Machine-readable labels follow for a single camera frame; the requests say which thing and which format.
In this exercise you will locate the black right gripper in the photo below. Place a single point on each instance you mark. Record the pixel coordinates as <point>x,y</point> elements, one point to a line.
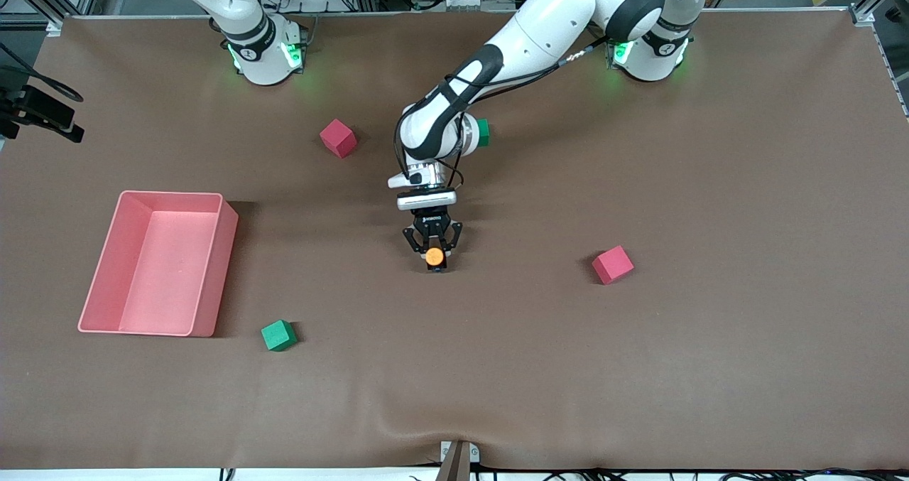
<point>6,108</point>

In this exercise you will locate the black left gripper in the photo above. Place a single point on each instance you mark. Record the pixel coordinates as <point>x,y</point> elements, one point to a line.
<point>431,224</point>

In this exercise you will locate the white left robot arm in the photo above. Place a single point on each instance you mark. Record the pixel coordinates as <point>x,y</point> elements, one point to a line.
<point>554,26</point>

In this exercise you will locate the green foam cube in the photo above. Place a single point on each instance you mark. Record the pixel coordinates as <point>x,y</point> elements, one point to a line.
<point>278,336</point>
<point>484,133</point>

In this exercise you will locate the brown table cover mat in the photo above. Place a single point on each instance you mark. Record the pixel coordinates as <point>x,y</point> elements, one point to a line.
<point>454,367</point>

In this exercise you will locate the pink foam cube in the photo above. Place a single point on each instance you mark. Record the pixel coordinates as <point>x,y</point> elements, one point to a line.
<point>337,138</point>
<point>612,265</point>

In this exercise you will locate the pink plastic bin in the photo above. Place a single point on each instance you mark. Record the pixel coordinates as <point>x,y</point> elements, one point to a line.
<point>156,275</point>

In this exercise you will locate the white terminal block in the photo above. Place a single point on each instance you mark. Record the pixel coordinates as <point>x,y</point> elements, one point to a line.
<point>444,2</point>

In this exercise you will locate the grey metal mount bracket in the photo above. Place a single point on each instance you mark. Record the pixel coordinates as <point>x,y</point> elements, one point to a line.
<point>456,460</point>

